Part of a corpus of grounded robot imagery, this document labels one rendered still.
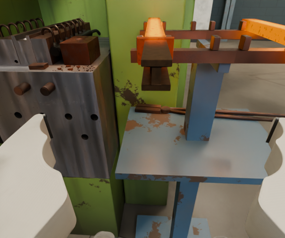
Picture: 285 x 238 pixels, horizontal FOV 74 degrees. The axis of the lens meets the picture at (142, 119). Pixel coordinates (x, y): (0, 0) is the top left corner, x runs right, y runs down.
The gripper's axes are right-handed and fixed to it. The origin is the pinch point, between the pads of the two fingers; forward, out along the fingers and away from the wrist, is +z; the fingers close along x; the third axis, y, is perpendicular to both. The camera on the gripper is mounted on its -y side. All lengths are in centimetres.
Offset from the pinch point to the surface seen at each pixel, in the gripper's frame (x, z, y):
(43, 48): -33, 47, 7
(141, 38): -1.7, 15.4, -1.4
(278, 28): 22.3, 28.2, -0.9
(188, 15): 18, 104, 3
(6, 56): -45, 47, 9
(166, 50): 1.2, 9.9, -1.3
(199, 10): 119, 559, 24
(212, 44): 9.1, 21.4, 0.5
